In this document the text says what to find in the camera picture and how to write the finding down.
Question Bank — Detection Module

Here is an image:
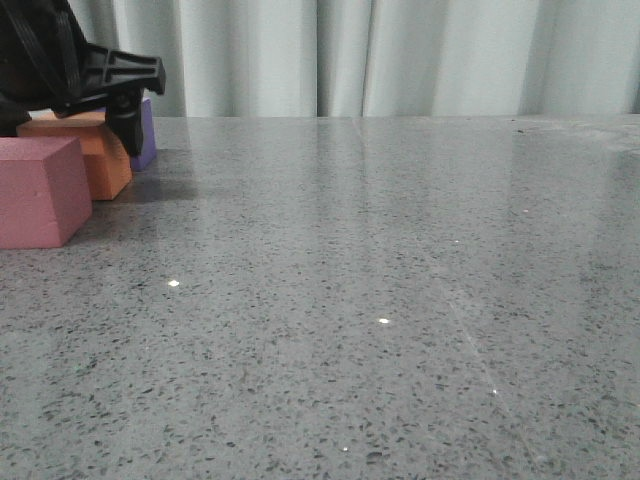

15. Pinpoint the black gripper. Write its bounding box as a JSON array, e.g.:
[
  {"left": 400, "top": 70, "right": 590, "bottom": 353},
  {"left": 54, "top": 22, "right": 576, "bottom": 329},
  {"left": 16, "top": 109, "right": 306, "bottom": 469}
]
[{"left": 0, "top": 1, "right": 166, "bottom": 156}]

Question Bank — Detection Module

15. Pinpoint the orange foam cube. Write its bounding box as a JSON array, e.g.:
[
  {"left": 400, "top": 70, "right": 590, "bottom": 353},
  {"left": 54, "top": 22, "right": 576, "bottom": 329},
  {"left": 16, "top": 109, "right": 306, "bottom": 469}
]
[{"left": 17, "top": 112, "right": 132, "bottom": 200}]

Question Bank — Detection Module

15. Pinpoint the pink foam cube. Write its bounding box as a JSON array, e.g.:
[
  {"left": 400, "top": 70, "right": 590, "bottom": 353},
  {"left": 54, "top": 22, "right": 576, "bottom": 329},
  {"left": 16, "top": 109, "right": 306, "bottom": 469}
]
[{"left": 1, "top": 137, "right": 92, "bottom": 249}]

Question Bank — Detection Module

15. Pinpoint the purple foam cube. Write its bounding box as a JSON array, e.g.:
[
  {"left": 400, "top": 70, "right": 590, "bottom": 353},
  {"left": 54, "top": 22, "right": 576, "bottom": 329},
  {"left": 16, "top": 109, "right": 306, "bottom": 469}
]
[{"left": 97, "top": 97, "right": 158, "bottom": 173}]

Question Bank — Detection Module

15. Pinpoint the pale green curtain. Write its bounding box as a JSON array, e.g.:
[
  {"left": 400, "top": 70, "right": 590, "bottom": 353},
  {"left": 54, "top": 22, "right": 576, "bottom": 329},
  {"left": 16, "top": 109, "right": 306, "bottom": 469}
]
[{"left": 72, "top": 1, "right": 639, "bottom": 117}]

